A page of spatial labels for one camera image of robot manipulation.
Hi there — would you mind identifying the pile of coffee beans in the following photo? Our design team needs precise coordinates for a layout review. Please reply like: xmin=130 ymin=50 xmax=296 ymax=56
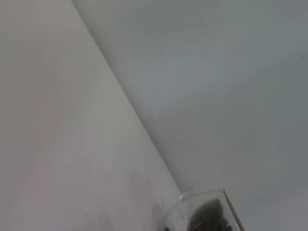
xmin=189 ymin=198 xmax=234 ymax=231

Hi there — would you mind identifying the clear double-walled glass cup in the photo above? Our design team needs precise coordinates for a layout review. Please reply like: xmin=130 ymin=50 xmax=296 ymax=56
xmin=158 ymin=189 xmax=246 ymax=231

